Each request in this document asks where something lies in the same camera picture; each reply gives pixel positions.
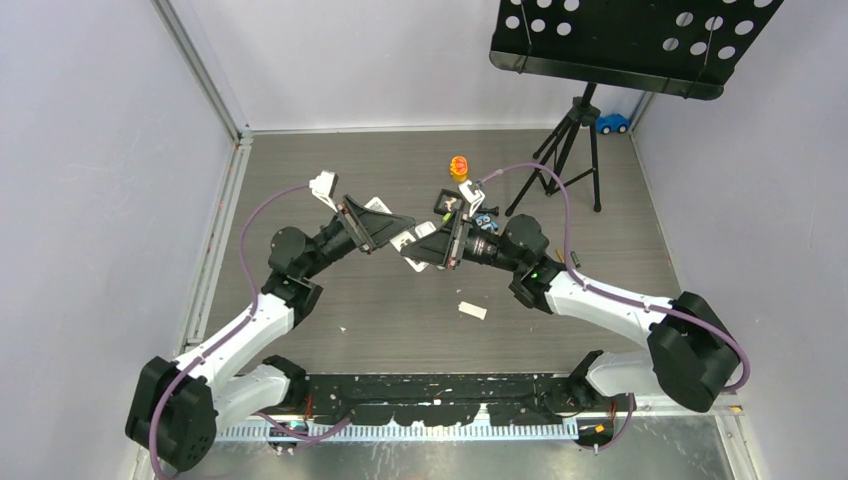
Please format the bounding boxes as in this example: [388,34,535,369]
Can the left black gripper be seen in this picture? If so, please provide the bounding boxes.
[302,196,414,281]

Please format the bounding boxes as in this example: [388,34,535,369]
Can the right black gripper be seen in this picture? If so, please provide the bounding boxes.
[403,208,525,273]

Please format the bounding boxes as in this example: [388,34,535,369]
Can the white remote control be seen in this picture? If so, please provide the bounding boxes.
[414,221,438,239]
[365,197,428,273]

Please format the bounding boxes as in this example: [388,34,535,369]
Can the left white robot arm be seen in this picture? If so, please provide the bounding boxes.
[125,196,415,479]

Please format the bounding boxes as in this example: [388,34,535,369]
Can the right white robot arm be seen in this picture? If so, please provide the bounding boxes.
[400,214,743,413]

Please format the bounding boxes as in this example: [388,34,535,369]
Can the blue owl toy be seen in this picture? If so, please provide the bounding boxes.
[474,214,499,233]

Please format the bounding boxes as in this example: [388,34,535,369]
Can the orange yellow toy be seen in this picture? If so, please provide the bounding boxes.
[449,155,469,183]

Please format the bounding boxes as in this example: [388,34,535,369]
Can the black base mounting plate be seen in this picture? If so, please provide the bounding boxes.
[243,372,639,446]

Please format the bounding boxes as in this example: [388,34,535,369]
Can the blue toy car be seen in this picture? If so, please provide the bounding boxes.
[595,113,631,135]

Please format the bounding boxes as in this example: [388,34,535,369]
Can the black perforated music stand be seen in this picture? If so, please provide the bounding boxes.
[489,0,781,195]

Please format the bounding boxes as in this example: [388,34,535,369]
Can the black square frame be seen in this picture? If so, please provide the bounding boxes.
[433,189,464,216]

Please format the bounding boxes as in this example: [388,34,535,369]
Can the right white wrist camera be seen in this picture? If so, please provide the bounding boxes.
[458,180,486,218]

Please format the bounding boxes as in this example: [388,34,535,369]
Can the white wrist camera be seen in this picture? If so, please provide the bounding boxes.
[308,170,338,212]
[458,180,486,218]

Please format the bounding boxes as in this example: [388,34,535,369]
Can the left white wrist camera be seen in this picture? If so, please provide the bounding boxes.
[308,170,338,212]

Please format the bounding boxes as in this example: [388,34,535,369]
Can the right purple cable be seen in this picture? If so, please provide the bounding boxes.
[479,162,753,392]

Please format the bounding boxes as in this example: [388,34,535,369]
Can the purple cable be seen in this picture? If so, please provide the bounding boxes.
[148,184,313,480]
[479,162,753,392]

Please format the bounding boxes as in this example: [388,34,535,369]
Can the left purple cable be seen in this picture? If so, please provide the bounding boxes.
[148,184,313,480]

